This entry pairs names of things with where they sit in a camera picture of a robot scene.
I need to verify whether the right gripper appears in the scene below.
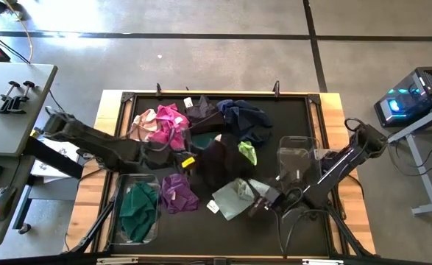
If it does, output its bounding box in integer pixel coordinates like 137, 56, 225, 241
245, 178, 288, 219

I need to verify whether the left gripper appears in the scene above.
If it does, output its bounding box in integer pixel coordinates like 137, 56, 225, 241
140, 139, 198, 174

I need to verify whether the sage green towel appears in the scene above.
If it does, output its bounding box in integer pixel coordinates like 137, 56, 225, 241
210, 177, 272, 222

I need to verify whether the peach towel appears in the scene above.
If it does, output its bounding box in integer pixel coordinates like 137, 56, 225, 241
129, 108, 160, 143

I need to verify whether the pink towel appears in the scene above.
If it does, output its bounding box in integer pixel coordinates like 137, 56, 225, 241
145, 103, 191, 152

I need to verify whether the teal towel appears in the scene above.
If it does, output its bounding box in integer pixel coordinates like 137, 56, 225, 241
191, 131, 220, 149
118, 181, 160, 244

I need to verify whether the purple towel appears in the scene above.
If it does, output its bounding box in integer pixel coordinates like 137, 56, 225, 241
160, 172, 201, 216

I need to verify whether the lime green towel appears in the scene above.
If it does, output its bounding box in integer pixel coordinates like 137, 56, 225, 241
237, 140, 258, 166

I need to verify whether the black towel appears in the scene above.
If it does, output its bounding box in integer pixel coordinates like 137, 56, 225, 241
196, 132, 259, 193

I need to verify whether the charcoal towel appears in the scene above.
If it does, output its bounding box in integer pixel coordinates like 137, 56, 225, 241
184, 94, 227, 135

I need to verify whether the navy blue towel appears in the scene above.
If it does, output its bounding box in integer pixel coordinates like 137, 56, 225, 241
216, 98, 275, 147

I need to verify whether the clear plastic basket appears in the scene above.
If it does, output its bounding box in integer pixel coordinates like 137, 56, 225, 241
107, 173, 162, 247
276, 135, 324, 187

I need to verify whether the wooden table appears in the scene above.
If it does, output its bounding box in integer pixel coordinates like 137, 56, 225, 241
63, 89, 378, 258

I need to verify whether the black flat bar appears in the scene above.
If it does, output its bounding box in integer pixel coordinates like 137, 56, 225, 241
23, 135, 85, 180

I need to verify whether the grey desk base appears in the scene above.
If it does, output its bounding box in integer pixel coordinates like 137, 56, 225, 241
12, 175, 79, 232

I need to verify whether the white box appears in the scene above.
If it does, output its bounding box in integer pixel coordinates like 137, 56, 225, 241
29, 141, 81, 184

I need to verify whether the black screw clamp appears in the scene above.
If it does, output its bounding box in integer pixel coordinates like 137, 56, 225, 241
0, 80, 21, 113
6, 80, 36, 115

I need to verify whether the light grey table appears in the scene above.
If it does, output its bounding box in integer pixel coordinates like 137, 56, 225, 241
0, 61, 59, 158

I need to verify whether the black computer mouse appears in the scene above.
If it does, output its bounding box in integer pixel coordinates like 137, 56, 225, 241
0, 185, 18, 222

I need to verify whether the grey metal-leg table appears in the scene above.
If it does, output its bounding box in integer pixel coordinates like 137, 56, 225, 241
386, 101, 432, 217

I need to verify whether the black computer tower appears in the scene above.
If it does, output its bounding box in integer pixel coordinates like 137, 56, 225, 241
372, 65, 432, 129

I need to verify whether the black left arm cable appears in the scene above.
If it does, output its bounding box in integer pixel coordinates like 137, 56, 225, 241
126, 110, 189, 152

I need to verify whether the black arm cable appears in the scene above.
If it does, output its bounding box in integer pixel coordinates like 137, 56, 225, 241
126, 110, 189, 152
344, 117, 366, 134

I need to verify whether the silver metal bracket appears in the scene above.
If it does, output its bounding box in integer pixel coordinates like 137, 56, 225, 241
96, 256, 140, 265
301, 258, 345, 265

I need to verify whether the black frame strut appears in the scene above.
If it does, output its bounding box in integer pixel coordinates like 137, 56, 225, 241
322, 204, 373, 258
67, 200, 116, 255

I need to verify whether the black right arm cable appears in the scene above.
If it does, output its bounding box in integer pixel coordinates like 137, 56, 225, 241
344, 117, 366, 134

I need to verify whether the thin black cable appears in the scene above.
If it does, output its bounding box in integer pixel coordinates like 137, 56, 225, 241
0, 27, 32, 66

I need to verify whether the orange cable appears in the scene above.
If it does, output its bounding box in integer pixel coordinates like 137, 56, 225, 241
2, 0, 35, 64

